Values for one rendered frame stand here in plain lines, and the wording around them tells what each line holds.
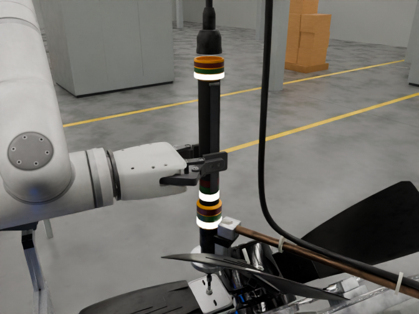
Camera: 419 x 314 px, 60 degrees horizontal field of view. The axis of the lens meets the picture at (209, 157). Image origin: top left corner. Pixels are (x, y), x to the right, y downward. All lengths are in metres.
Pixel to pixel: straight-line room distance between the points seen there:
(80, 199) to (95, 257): 2.28
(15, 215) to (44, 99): 0.15
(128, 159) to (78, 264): 2.26
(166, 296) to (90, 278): 1.89
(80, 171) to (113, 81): 6.48
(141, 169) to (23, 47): 0.26
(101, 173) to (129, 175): 0.04
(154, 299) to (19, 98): 0.45
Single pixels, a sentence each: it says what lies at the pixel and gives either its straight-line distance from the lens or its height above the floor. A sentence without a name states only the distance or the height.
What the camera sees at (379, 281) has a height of 1.36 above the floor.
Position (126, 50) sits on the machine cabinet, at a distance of 6.97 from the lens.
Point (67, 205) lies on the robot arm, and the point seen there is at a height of 1.47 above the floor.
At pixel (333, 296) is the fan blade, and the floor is 1.41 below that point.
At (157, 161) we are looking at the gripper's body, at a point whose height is 1.50.
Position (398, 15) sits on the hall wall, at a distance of 14.22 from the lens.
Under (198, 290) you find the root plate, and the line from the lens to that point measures 0.76.
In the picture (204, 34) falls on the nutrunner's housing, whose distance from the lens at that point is 0.52.
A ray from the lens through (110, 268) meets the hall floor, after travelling 2.67.
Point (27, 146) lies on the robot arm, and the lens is 0.44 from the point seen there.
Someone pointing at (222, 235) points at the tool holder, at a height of 1.35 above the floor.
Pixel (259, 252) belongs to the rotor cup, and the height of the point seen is 1.25.
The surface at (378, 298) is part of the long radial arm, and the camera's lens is 0.88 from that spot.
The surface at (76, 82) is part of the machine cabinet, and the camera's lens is 6.75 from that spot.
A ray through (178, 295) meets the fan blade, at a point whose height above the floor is 1.19.
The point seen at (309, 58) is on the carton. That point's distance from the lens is 8.78.
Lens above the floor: 1.72
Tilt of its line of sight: 25 degrees down
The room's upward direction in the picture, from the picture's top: straight up
